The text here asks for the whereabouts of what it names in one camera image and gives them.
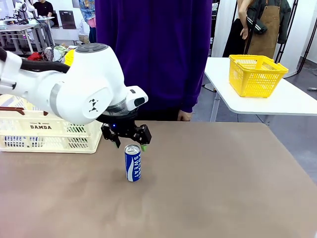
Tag black Robotiq left gripper body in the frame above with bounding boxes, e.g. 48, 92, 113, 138
96, 109, 140, 139

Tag tall blue Pocari Sweat can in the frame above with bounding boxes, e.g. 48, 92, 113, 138
124, 144, 142, 183

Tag person's left purple forearm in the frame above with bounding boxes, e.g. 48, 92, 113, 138
178, 57, 206, 113

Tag cream folding shopping basket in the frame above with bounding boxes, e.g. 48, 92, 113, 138
0, 93, 104, 154

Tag yellow plastic basket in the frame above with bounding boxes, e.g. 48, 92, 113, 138
228, 54, 290, 99

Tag person's left hand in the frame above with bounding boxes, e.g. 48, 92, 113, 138
177, 109, 193, 122

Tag white table leg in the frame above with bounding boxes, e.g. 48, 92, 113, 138
210, 91, 222, 122

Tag person in purple hoodie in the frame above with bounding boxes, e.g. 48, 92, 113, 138
95, 0, 212, 122

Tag yellow garment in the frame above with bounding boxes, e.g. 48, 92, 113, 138
63, 49, 76, 66

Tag mixed clothes pile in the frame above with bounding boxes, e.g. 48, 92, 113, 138
27, 44, 82, 62

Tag person in blue patterned shirt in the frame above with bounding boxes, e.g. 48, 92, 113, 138
78, 0, 98, 44

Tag seated person in black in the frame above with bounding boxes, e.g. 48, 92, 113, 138
33, 0, 55, 27

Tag grey metal work table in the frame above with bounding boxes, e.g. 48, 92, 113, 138
0, 23, 52, 54

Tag white side table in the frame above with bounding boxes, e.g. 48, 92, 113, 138
202, 57, 317, 117

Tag person in brown apron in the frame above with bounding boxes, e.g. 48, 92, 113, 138
237, 0, 292, 59

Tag black corrugated cable hose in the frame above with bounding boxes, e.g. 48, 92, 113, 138
0, 46, 71, 74

